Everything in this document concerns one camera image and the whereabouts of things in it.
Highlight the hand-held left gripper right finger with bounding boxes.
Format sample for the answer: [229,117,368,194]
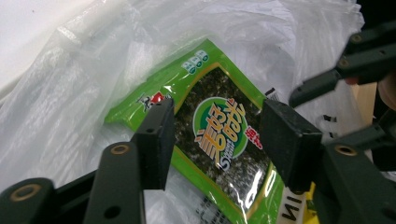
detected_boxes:
[260,98,323,192]

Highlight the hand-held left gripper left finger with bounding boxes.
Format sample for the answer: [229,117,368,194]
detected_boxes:
[130,98,177,191]

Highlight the green seaweed snack packet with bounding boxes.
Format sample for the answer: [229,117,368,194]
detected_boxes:
[104,38,286,224]

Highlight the translucent white plastic bag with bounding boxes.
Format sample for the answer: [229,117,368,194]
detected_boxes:
[0,0,366,224]

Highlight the tan cardboard box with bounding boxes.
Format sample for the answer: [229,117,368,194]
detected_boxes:
[350,82,378,126]

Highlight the white packet with black print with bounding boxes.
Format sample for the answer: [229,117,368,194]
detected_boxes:
[276,186,308,224]

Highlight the yellow packet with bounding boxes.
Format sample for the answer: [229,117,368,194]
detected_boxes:
[305,182,321,224]

